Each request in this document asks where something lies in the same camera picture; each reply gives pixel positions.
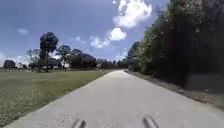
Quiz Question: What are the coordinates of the distant row of trees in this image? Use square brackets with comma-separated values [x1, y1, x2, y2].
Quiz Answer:
[0, 31, 129, 72]

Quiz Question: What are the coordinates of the grass field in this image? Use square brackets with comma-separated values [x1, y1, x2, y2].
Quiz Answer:
[0, 68, 111, 128]

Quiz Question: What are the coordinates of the grass verge strip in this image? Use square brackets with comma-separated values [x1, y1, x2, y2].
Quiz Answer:
[123, 70, 224, 110]

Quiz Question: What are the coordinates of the robot's own part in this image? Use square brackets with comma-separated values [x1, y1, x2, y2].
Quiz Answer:
[142, 115, 160, 128]
[72, 118, 87, 128]

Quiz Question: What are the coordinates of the pale concrete path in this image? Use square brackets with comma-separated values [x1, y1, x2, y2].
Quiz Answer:
[3, 69, 224, 128]

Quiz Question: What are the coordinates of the dense wood of trees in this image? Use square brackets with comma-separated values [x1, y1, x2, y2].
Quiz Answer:
[125, 0, 224, 92]

